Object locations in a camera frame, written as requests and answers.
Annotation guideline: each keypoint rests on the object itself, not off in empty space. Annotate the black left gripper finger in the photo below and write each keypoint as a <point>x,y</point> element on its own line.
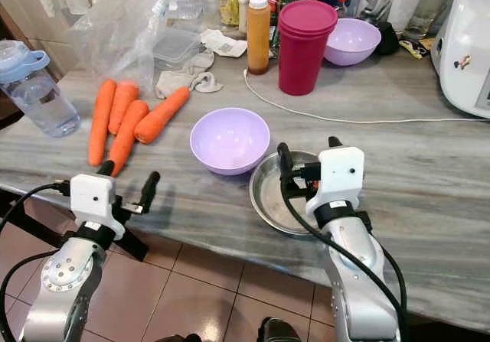
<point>150,189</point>
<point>105,168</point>

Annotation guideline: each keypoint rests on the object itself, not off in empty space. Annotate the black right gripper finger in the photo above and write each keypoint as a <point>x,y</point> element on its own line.
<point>285,161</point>
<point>334,141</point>

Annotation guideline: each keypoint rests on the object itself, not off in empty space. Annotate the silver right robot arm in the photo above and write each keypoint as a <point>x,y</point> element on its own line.
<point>360,281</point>

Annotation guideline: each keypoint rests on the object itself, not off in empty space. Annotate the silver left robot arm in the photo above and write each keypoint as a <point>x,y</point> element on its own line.
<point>65,281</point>

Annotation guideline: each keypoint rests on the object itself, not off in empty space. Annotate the round steel dish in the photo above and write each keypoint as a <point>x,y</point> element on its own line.
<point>272,197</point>

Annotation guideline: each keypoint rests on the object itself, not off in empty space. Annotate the orange carrot with dark tip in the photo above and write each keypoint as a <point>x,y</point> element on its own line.
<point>129,131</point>

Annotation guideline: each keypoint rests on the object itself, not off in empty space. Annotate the long thin orange carrot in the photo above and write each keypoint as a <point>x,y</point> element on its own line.
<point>101,124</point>

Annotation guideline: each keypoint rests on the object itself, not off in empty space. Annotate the lilac plastic bowl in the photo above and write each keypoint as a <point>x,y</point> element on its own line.
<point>230,147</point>
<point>352,42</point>

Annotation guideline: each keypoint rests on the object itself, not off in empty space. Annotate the short orange carrot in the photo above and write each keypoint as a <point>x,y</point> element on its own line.
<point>122,105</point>

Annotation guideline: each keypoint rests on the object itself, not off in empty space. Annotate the thick orange carrot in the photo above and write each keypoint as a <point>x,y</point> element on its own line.
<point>161,118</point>

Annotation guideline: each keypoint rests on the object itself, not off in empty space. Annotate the clear blue-lid water bottle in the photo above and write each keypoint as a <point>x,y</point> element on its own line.
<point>46,101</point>

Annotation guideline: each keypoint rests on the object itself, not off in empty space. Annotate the magenta plastic tumbler with lid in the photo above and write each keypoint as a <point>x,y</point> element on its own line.
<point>302,51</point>

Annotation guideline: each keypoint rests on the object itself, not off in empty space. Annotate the crumpled grey cloth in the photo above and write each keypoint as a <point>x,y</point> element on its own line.
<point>180,82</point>

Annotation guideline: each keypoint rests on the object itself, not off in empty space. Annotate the small black pouch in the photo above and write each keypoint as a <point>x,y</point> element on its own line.
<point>387,40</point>

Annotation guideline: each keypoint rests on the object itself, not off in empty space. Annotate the orange sauce squeeze bottle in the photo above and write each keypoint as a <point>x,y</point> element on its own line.
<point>258,40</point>

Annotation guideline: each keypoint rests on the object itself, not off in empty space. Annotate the yellow and black sachet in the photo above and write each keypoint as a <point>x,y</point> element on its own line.
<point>417,48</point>

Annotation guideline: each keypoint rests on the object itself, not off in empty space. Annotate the white paper packet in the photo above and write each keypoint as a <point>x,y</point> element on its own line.
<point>226,45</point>

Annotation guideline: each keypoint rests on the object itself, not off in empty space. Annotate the clear plastic food container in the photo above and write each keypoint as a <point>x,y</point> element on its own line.
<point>174,47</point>

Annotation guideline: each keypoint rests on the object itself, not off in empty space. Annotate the small red-capped bottle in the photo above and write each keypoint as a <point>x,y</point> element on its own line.
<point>341,1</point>

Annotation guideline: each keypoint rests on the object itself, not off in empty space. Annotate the dark wooden chair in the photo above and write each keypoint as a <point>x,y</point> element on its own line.
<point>8,66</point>

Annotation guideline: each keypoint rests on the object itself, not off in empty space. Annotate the clear plastic bag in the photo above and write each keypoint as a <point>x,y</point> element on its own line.
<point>122,28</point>

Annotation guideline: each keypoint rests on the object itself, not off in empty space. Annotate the black robot foot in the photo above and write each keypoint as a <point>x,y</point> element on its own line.
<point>279,331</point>

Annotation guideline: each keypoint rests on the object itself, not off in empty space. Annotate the white plastic bottle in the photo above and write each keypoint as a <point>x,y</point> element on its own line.
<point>245,5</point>

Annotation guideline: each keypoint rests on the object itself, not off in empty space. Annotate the white kitchen appliance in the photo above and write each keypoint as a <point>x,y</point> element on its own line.
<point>467,43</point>

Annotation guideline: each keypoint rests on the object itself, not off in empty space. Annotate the clear glass jar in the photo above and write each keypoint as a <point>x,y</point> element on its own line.
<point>429,5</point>

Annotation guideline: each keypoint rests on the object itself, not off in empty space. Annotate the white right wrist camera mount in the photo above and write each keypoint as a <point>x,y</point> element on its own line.
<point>341,174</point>

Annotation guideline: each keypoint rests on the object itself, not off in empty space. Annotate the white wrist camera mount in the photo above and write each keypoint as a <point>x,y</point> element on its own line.
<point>341,174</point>
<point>92,200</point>

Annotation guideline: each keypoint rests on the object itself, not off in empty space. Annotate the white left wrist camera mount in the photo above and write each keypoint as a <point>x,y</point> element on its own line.
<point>92,200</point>

